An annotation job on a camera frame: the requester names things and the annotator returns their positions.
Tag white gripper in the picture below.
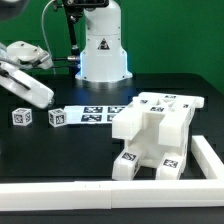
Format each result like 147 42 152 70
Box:
0 41 54 109

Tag flat white chair back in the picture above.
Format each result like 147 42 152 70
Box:
64 105 125 124

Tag white chair nut cube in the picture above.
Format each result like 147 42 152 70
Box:
12 108 32 126

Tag white obstacle fence wall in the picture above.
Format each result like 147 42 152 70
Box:
0 135 224 211

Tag black cables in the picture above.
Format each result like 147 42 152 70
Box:
51 55 81 76

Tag grey cable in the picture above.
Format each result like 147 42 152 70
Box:
40 0 58 76

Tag black camera stand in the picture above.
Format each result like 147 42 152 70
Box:
53 0 109 75

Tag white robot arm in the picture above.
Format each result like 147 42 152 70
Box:
0 0 132 109

